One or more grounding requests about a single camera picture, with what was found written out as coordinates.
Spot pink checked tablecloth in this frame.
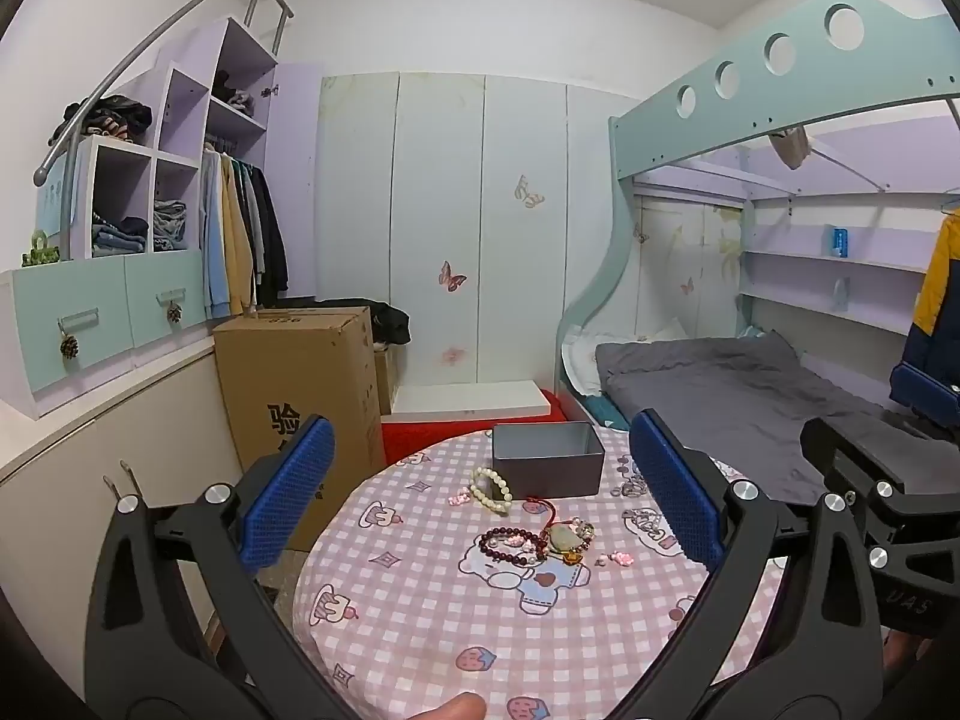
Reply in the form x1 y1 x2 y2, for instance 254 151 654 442
292 427 796 720

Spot folded light jeans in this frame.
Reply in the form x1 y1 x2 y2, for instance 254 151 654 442
154 199 188 250

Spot red cord bracelet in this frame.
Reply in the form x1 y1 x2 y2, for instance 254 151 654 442
523 496 563 541

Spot grey rectangular box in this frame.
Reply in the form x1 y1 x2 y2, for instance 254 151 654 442
491 422 607 498

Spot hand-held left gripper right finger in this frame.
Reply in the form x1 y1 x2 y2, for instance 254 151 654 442
611 409 886 720

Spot dark red bead bracelet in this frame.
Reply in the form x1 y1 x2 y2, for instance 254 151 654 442
478 527 548 565

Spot white pillow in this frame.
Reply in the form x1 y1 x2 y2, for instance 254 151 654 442
561 322 608 396

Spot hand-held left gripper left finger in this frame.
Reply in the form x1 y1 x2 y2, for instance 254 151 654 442
84 414 353 720

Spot pale wardrobe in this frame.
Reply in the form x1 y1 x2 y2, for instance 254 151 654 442
315 71 638 406

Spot white board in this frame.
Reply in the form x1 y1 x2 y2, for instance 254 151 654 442
390 382 556 416

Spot pile of dark clothes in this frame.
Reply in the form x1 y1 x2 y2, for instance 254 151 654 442
64 95 153 143

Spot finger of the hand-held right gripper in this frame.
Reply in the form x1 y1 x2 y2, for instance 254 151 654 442
889 362 960 440
799 415 960 545

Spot teal bunk bed frame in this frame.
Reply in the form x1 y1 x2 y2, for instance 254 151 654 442
555 0 960 398

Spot person's left hand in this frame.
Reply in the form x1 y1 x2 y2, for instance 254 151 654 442
409 692 488 720

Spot purple wall shelves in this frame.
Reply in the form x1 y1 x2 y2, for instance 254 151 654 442
739 187 946 338

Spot teal drawer cabinet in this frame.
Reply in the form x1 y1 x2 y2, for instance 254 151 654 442
0 249 215 421

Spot small cardboard box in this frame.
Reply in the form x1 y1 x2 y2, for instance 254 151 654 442
373 345 400 415

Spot green ornament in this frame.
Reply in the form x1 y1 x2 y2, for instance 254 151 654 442
21 232 61 269

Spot white low cabinet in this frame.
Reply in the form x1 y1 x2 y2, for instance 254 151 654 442
0 337 248 691

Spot folded dark jeans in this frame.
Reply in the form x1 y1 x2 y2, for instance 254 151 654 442
92 214 151 256

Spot large cardboard box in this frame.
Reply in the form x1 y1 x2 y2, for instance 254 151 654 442
212 305 385 552

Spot white bead bracelet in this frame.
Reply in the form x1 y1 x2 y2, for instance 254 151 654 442
469 467 515 517

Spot multicolour cord bracelet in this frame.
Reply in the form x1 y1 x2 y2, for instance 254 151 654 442
544 519 597 565

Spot black bag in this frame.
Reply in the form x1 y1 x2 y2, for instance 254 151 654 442
367 300 412 348

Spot red mat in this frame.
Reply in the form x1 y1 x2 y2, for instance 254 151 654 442
381 388 571 466

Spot grey hanging cloth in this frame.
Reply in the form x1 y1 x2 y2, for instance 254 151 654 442
769 126 812 170

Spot grey metal handrail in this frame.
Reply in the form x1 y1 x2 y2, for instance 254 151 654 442
34 0 293 188

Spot white and green wardrobe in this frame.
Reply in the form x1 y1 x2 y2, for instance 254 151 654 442
75 17 323 301

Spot row of hanging clothes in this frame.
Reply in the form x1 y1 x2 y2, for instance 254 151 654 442
202 146 290 320

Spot yellow and navy jacket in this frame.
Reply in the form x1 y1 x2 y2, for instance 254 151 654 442
892 206 960 398

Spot grey pillow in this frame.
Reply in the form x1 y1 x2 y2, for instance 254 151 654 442
595 330 931 500

